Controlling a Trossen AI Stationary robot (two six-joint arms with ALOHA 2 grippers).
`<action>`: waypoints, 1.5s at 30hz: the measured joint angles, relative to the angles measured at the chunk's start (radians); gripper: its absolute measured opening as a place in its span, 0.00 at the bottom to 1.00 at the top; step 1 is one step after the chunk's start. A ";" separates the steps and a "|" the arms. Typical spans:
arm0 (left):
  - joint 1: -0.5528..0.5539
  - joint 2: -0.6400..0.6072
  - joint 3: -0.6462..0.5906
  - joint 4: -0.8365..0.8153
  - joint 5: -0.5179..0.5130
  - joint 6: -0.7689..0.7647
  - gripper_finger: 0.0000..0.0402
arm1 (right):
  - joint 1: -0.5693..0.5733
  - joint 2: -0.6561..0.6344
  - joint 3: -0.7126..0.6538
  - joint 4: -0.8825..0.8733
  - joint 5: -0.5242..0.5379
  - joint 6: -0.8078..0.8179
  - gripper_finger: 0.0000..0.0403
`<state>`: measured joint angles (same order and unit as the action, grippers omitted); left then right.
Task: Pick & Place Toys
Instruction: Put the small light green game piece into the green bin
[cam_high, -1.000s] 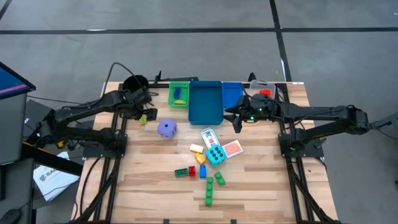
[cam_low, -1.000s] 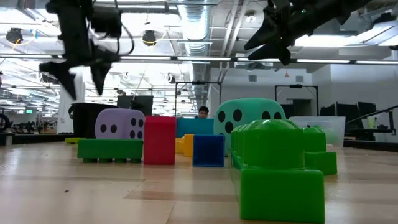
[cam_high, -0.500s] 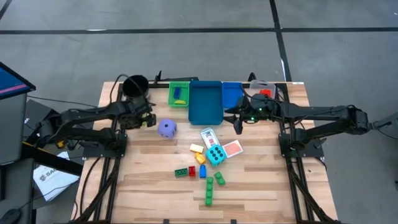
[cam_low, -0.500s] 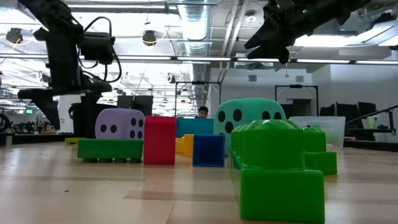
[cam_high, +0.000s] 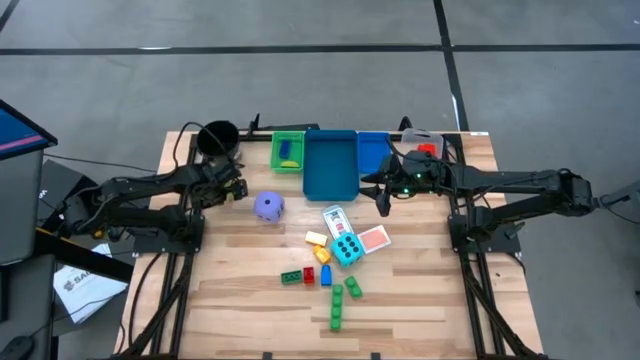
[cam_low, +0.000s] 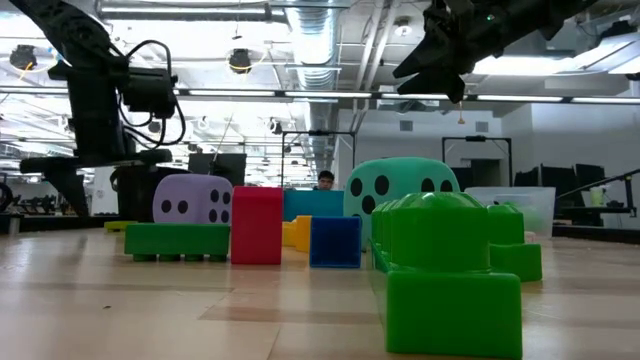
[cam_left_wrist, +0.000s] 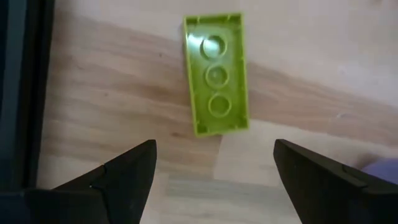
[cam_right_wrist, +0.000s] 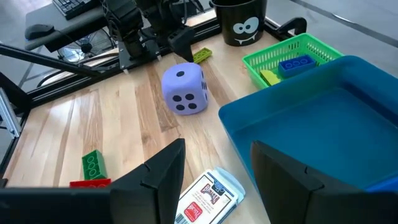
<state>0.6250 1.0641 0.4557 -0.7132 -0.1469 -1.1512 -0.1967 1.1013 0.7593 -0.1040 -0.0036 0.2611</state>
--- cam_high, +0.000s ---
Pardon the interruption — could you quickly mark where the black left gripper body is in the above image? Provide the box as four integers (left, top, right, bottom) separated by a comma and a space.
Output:
192, 159, 250, 209

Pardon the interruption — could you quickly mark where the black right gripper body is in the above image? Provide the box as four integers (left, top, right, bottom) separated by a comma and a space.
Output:
374, 150, 454, 219

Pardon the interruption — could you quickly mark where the purple foam die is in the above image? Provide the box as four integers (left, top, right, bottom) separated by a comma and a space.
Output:
252, 190, 287, 224

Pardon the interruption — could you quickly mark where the cyan foam die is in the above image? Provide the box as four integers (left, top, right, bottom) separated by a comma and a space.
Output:
329, 231, 366, 270

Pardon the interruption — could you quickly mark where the yellow block with peg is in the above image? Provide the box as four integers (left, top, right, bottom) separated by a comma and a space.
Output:
312, 243, 333, 266

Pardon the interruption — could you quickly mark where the green two-stud block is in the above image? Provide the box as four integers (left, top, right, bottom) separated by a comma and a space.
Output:
343, 274, 365, 300

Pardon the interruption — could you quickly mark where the green four-stud block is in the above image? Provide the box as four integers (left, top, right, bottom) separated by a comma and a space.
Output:
328, 283, 346, 333

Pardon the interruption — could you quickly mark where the small blue bin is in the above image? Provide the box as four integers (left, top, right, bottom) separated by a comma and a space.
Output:
356, 130, 393, 176

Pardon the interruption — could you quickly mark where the clear plastic bin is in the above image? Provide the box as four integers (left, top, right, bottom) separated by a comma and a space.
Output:
399, 127, 446, 162

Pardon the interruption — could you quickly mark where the black cup with monster face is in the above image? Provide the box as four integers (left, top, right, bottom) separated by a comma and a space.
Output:
195, 119, 242, 159

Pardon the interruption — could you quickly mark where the orange-backed card deck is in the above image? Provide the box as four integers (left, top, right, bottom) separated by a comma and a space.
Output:
356, 223, 393, 255

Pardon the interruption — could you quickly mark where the card deck in clear case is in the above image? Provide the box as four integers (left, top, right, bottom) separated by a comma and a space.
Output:
320, 204, 355, 241

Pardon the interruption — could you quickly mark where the large teal tray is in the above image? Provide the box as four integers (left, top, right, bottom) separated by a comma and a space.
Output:
302, 129, 362, 203

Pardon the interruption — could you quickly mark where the black table clamp with bar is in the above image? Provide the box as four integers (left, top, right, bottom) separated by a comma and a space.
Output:
247, 113, 322, 135

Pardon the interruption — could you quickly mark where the green mesh basket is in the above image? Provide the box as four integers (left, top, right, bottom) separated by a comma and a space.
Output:
269, 130, 307, 175

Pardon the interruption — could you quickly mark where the black desk bar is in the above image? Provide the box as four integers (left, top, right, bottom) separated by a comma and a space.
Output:
33, 226, 136, 285

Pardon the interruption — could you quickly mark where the black case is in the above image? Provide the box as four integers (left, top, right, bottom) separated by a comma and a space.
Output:
36, 158, 94, 237

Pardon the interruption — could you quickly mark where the white printed paper bag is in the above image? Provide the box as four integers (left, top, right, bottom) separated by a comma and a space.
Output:
51, 242, 130, 326

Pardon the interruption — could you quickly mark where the grey monitor with blue screen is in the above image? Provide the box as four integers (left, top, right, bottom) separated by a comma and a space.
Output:
0, 98, 59, 267

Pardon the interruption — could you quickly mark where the black desk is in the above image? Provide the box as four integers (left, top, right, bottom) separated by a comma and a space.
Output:
0, 254, 57, 360

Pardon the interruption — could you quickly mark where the black computer mouse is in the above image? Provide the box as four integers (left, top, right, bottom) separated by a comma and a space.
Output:
0, 334, 36, 360

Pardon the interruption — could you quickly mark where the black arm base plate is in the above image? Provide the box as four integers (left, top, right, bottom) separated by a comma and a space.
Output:
447, 213, 523, 255
131, 213, 207, 255

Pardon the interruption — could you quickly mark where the black aluminium table frame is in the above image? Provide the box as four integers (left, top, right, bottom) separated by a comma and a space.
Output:
117, 127, 551, 360

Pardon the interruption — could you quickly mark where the black cable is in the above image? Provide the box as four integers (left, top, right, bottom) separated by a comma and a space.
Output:
126, 251, 164, 349

